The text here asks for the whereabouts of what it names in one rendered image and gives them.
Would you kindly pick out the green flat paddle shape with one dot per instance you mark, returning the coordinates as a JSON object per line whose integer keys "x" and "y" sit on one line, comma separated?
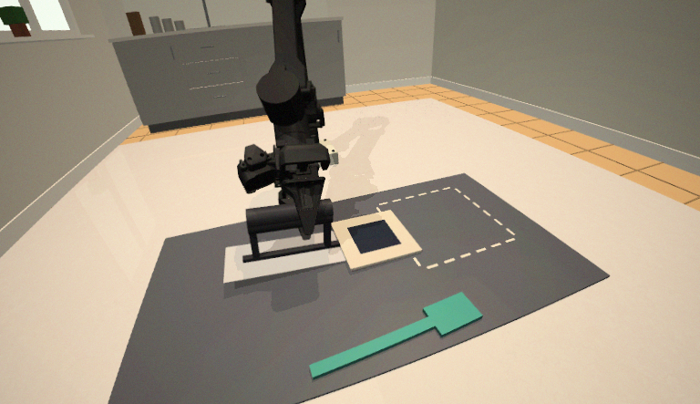
{"x": 446, "y": 316}

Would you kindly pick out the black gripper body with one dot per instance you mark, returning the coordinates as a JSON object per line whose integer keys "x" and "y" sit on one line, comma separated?
{"x": 299, "y": 156}

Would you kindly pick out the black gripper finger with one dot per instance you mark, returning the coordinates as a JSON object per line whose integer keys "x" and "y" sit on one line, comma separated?
{"x": 304, "y": 237}
{"x": 306, "y": 194}

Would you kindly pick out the beige square tile with dark centre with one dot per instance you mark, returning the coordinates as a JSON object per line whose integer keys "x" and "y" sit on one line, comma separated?
{"x": 373, "y": 239}

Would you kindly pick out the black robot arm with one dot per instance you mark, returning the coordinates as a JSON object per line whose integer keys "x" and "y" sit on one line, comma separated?
{"x": 288, "y": 97}

